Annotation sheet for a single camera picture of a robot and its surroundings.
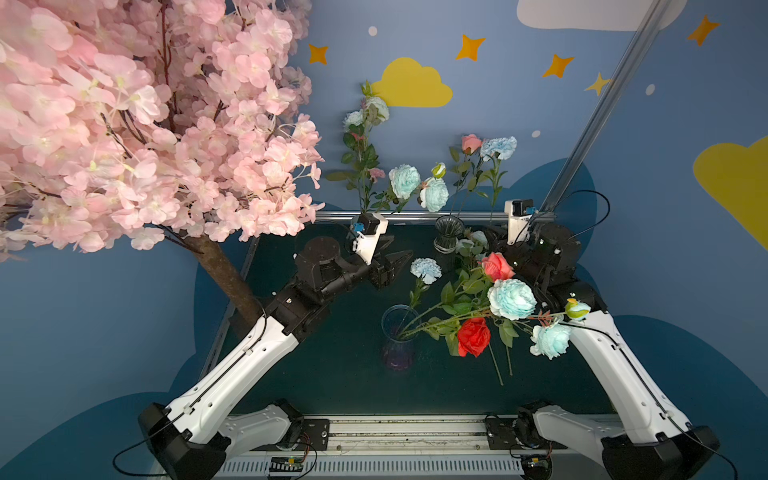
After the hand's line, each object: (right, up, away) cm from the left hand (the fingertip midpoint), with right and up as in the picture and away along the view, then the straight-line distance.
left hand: (400, 239), depth 62 cm
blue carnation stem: (+29, -36, +25) cm, 52 cm away
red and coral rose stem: (+13, -18, -6) cm, 23 cm away
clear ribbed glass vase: (+18, +5, +37) cm, 41 cm away
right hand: (+23, +4, +8) cm, 25 cm away
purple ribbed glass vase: (+1, -22, +15) cm, 27 cm away
